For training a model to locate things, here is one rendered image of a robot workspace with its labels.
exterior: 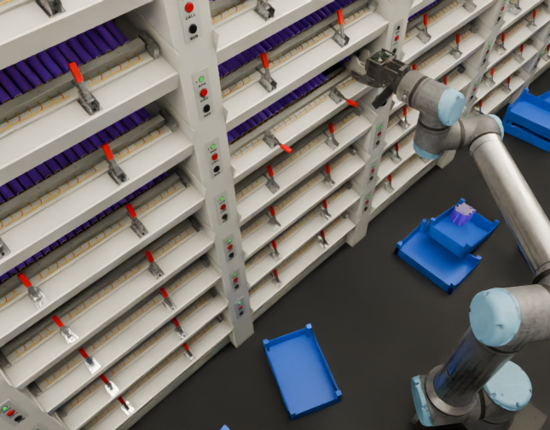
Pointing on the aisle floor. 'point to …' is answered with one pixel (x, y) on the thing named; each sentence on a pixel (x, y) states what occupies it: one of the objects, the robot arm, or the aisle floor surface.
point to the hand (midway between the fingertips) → (350, 63)
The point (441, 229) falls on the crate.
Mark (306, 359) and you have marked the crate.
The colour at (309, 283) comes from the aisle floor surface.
